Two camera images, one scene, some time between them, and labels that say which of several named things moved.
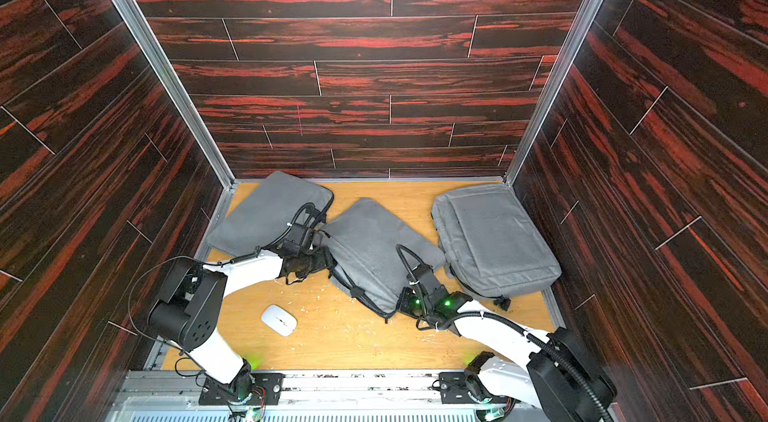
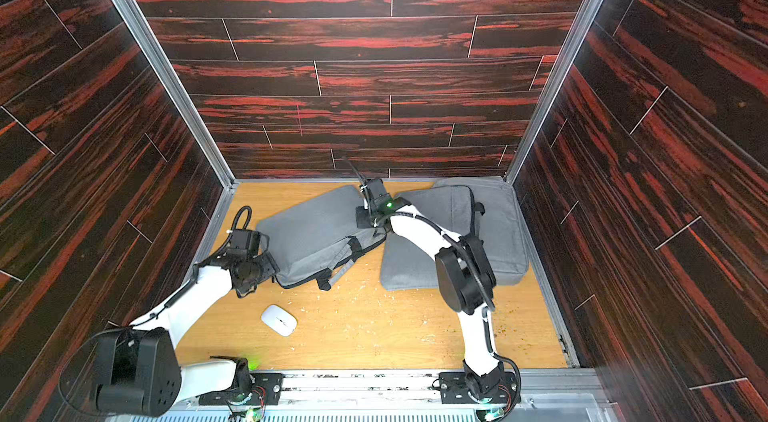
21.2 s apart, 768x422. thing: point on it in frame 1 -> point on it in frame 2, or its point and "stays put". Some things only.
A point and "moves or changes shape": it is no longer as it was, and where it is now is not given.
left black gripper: (325, 260) -> (270, 267)
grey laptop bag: (364, 243) -> (406, 265)
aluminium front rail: (175, 396) stays put
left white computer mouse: (279, 320) stays put
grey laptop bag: (490, 244) moves or changes shape
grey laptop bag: (263, 210) -> (318, 240)
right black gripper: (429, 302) -> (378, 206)
